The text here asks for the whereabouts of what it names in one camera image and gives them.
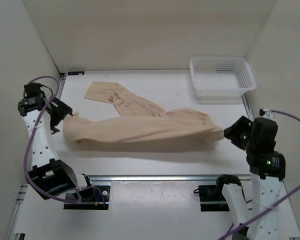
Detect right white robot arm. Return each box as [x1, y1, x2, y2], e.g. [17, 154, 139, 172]
[214, 112, 286, 240]

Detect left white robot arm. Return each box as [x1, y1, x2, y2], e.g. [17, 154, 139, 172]
[17, 82, 95, 200]

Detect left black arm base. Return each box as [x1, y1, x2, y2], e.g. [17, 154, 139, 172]
[63, 174, 111, 211]

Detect white plastic mesh basket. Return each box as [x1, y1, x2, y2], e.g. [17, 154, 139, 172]
[189, 56, 257, 99]

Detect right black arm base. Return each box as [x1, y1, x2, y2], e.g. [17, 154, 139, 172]
[193, 174, 230, 212]

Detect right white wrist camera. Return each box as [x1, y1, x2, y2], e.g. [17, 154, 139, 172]
[259, 108, 276, 122]

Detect aluminium front rail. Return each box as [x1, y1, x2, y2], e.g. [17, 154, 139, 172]
[87, 174, 253, 183]

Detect beige trousers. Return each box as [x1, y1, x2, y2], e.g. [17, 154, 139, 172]
[63, 81, 224, 144]

